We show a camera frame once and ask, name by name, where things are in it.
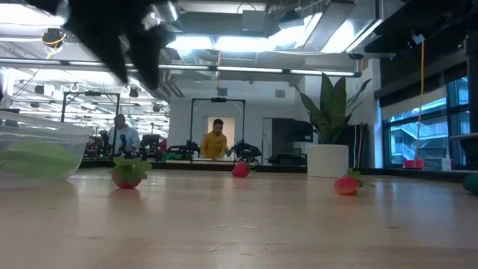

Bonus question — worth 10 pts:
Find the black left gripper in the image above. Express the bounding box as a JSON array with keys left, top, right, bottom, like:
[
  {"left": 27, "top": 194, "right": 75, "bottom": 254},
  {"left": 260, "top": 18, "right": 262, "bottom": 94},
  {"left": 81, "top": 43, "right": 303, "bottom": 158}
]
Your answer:
[{"left": 25, "top": 0, "right": 176, "bottom": 90}]

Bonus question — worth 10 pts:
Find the red plastic strawberry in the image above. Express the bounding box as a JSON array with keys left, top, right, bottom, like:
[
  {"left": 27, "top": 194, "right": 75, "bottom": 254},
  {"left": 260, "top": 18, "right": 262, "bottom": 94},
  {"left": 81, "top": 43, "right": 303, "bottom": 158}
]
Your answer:
[
  {"left": 232, "top": 160, "right": 252, "bottom": 179},
  {"left": 108, "top": 156, "right": 153, "bottom": 190}
]

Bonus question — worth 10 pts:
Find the green toy vegetable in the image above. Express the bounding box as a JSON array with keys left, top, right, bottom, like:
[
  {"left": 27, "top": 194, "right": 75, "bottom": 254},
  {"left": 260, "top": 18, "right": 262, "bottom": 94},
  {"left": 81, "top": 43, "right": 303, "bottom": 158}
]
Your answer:
[{"left": 0, "top": 140, "right": 81, "bottom": 179}]

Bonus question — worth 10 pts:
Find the pale pink plastic strawberry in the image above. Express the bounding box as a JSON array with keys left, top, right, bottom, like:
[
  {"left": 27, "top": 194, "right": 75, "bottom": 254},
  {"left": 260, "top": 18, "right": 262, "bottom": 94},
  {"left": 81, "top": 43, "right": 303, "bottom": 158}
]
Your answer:
[{"left": 333, "top": 167, "right": 365, "bottom": 197}]

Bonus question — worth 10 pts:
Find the clear plastic tupperware container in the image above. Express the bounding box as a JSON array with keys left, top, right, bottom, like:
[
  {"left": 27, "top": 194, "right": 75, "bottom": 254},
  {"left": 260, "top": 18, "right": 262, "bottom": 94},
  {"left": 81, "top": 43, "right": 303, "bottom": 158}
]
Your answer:
[{"left": 0, "top": 110, "right": 94, "bottom": 188}]

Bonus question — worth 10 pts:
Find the black ceiling dome fixture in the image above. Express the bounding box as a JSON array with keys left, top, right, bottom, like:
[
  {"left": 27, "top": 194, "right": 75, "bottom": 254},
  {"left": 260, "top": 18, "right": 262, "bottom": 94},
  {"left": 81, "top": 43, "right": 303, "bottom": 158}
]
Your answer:
[{"left": 41, "top": 28, "right": 68, "bottom": 49}]

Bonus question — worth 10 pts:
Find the person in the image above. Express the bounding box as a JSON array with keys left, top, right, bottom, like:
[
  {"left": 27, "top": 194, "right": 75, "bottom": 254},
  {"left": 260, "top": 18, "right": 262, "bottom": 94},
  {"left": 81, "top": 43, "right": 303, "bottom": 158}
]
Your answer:
[
  {"left": 200, "top": 118, "right": 229, "bottom": 160},
  {"left": 107, "top": 114, "right": 141, "bottom": 156}
]

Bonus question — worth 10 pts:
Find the long LED light bar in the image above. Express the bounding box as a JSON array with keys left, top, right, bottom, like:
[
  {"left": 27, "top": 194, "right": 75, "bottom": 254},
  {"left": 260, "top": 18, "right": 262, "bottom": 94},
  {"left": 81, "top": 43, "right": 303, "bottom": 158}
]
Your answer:
[{"left": 0, "top": 58, "right": 361, "bottom": 78}]

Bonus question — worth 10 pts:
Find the black cabinet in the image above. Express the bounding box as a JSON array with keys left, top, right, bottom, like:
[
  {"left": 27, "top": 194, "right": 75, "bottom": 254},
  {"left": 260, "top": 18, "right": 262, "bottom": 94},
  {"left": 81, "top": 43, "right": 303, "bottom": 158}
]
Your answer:
[{"left": 271, "top": 118, "right": 314, "bottom": 165}]

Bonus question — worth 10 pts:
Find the snake plant in white pot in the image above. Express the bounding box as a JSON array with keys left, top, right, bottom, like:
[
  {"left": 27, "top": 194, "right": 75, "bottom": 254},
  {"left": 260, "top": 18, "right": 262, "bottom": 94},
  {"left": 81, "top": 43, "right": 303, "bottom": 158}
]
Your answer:
[{"left": 298, "top": 72, "right": 373, "bottom": 179}]

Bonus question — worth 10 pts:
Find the black background rig frame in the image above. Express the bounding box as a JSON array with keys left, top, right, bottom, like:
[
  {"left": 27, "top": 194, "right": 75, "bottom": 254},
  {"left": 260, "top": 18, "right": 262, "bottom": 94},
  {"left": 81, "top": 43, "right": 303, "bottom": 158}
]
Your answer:
[
  {"left": 190, "top": 97, "right": 246, "bottom": 161},
  {"left": 60, "top": 91, "right": 121, "bottom": 150}
]

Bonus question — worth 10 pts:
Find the yellow hanging cord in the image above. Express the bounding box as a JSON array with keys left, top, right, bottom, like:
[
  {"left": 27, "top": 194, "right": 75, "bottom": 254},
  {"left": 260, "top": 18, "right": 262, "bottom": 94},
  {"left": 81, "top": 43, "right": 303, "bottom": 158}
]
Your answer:
[{"left": 416, "top": 39, "right": 426, "bottom": 161}]

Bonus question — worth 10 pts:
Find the black rig post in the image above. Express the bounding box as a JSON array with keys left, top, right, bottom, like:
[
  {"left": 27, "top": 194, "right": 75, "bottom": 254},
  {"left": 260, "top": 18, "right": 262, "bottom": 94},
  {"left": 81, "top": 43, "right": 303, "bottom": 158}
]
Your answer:
[{"left": 465, "top": 31, "right": 478, "bottom": 171}]

